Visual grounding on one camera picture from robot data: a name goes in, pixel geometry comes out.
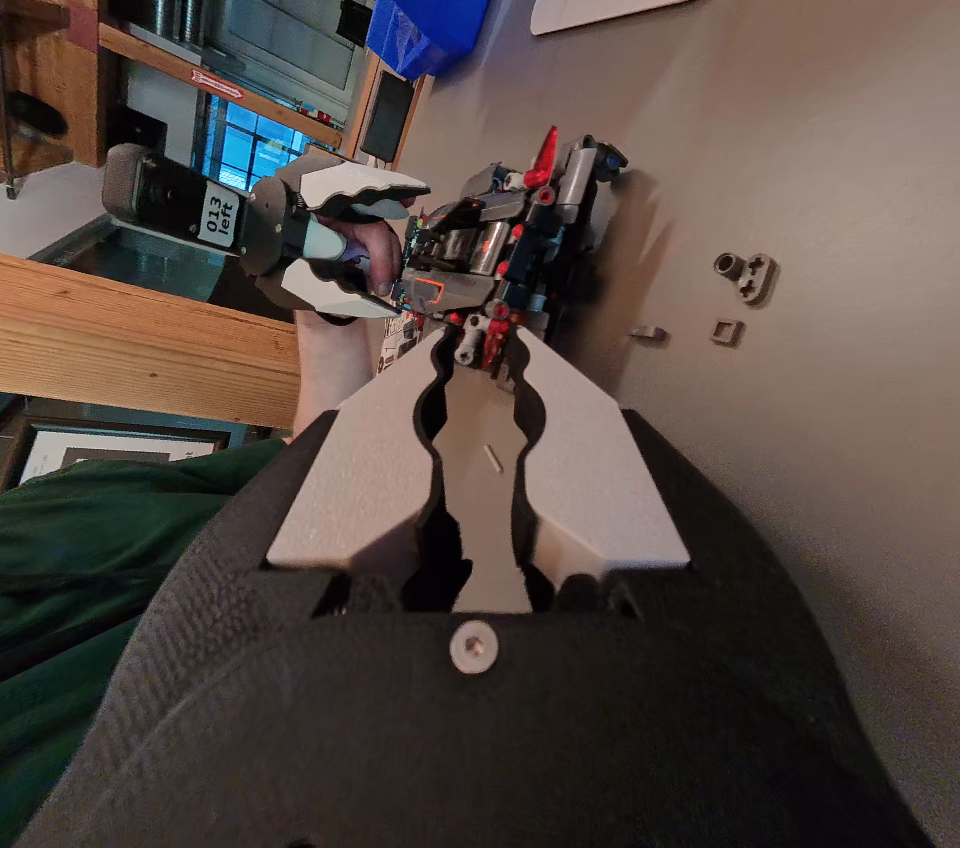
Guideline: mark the person's torso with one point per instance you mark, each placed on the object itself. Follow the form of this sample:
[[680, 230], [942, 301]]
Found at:
[[90, 563]]

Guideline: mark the lego sticker sheet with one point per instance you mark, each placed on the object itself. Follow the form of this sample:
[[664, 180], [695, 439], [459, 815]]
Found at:
[[396, 347]]

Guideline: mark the framed marker poster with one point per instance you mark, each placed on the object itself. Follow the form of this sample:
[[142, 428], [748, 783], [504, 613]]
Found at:
[[112, 447]]

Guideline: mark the wooden panel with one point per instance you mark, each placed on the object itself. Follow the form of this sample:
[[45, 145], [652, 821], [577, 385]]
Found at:
[[150, 346]]

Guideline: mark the person's left hand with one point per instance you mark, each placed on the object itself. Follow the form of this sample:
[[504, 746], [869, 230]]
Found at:
[[382, 256]]

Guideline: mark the grey orange lego car model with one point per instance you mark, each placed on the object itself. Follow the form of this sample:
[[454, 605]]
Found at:
[[510, 248]]

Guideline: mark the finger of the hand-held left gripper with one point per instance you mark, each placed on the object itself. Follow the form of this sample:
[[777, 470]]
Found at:
[[352, 182], [337, 297]]

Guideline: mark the red white beam sign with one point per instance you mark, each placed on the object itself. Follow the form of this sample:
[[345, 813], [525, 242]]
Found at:
[[217, 85]]

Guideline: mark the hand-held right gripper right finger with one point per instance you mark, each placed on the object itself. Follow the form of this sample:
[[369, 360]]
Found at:
[[600, 488]]

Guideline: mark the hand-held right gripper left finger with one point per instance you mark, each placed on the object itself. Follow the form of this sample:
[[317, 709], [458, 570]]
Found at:
[[352, 488]]

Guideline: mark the light grey lego axle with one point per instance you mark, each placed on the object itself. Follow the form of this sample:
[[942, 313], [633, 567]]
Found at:
[[495, 457]]

